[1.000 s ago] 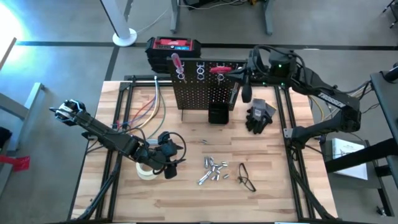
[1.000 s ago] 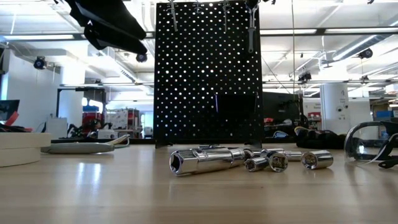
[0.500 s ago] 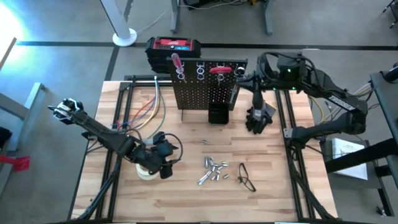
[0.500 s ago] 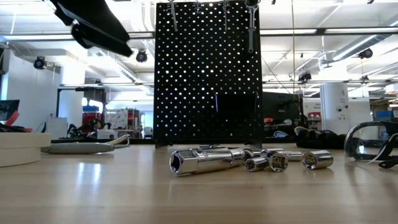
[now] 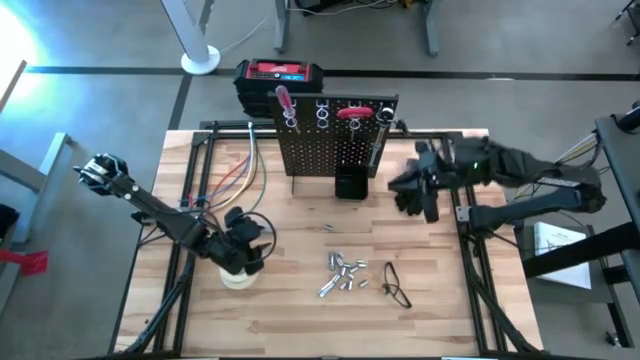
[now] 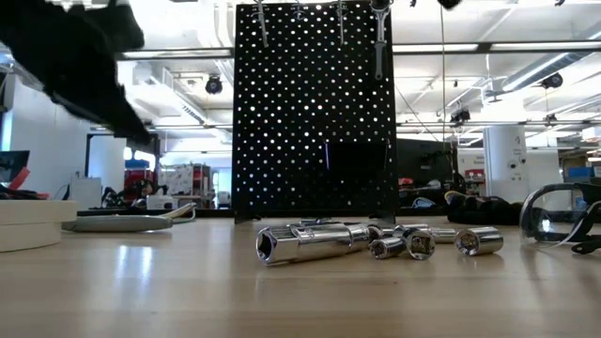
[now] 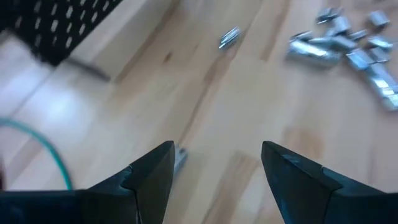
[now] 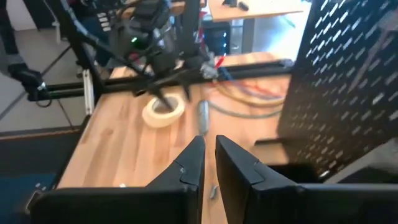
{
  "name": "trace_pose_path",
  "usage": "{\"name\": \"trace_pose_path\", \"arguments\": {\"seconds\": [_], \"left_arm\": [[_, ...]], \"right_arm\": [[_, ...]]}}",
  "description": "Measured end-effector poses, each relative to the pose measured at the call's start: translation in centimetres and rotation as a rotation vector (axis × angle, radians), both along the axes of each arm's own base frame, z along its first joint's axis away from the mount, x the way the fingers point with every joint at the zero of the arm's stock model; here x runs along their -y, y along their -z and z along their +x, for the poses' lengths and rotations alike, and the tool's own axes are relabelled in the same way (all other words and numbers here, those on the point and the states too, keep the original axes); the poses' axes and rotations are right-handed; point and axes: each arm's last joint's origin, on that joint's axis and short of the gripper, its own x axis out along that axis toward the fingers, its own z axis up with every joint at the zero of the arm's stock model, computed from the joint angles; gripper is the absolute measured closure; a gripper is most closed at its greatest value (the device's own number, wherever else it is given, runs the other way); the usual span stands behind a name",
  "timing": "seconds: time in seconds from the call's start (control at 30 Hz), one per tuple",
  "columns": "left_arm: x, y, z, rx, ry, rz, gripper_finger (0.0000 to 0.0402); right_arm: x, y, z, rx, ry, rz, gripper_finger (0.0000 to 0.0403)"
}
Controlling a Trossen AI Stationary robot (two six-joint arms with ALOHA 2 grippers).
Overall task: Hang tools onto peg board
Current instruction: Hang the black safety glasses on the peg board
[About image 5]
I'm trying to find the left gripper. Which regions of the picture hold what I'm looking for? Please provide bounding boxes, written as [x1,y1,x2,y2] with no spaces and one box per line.
[212,205,267,276]

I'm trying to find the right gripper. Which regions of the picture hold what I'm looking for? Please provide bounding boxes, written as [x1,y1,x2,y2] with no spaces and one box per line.
[388,142,489,224]

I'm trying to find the cream masking tape roll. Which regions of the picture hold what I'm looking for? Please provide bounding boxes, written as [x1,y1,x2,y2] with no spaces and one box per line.
[218,267,260,291]

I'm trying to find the ratchet wrench black grey handle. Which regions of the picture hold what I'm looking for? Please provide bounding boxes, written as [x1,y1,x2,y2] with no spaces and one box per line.
[370,106,397,179]

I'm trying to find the red T-handle tool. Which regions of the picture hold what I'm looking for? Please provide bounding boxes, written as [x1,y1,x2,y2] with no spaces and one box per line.
[335,105,376,143]

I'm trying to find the screwdriver clear red handle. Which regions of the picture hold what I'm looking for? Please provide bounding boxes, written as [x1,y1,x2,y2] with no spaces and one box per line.
[275,84,302,135]

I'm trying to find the black plastic pegboard bin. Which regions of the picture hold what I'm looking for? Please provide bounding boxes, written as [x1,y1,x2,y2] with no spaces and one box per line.
[333,163,370,202]

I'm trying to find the clear black safety glasses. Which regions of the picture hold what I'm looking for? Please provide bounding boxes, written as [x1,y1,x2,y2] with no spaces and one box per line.
[382,260,414,310]

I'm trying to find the black perforated pegboard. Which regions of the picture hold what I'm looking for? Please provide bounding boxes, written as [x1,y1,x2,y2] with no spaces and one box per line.
[276,92,400,197]

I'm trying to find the white booklet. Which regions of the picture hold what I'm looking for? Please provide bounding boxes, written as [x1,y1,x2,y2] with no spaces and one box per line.
[531,220,593,291]

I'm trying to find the grey desk leg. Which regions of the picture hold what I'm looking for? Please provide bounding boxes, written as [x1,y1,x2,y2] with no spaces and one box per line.
[420,0,443,57]
[273,0,293,55]

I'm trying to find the red black toolbox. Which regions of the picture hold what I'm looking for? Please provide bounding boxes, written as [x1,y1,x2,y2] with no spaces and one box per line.
[233,57,325,119]

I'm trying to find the black side table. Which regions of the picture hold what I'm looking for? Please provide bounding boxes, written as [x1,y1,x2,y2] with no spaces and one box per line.
[519,98,640,346]

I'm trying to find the red sheet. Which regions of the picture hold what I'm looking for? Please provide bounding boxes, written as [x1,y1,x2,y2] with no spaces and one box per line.
[0,248,50,278]

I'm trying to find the grey bench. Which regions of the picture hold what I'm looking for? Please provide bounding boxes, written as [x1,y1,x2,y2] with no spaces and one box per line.
[0,131,77,244]

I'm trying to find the white pole stand round base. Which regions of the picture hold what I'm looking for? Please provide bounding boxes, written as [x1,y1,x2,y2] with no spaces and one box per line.
[159,0,222,76]

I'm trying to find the black office chair base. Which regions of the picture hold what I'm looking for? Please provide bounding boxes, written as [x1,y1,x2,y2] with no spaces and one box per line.
[613,0,640,47]

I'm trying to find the wooden plank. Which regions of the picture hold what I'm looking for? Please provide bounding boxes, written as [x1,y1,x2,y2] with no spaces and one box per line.
[0,59,28,115]

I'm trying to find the blue cable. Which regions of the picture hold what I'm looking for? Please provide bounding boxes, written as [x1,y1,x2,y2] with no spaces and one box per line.
[182,158,251,205]

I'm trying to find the red cable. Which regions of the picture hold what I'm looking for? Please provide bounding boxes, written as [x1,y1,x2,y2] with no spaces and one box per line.
[208,155,250,211]

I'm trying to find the yellow cable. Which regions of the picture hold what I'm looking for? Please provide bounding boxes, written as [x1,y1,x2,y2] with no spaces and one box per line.
[199,134,260,214]

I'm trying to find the double ring metal peg hook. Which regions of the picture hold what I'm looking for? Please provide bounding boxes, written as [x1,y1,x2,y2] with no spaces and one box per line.
[283,98,300,130]
[347,99,363,132]
[315,98,332,130]

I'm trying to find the white cable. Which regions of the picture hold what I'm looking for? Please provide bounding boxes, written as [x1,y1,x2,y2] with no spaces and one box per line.
[197,122,259,217]

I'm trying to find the multicolour cable bundle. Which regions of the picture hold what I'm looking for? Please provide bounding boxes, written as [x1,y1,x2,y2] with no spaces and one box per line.
[553,130,601,167]

